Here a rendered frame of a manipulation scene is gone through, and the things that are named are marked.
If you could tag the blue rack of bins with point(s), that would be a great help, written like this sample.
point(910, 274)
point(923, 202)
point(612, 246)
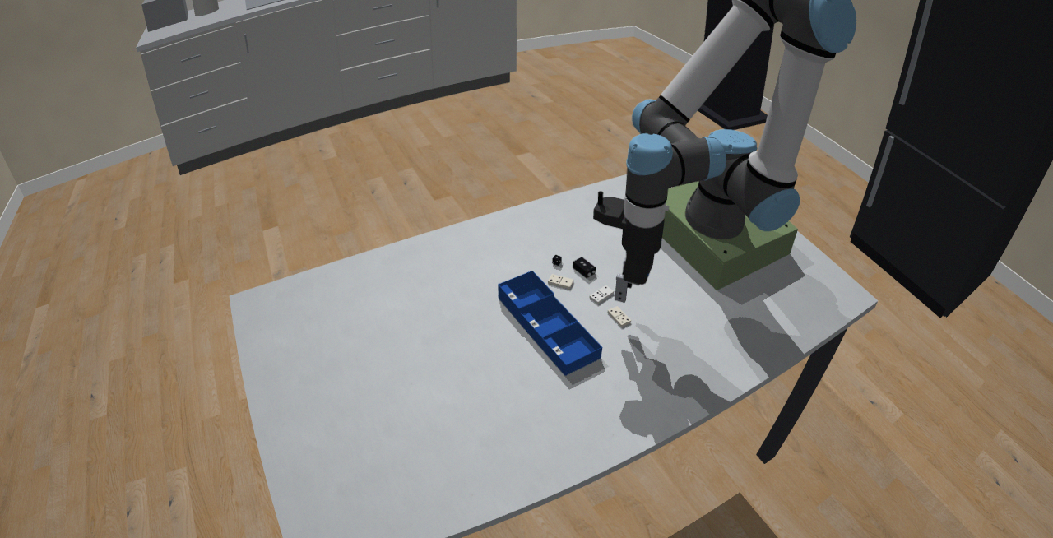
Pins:
point(547, 312)

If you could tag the beige domino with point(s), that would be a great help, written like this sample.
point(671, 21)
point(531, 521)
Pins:
point(560, 281)
point(619, 316)

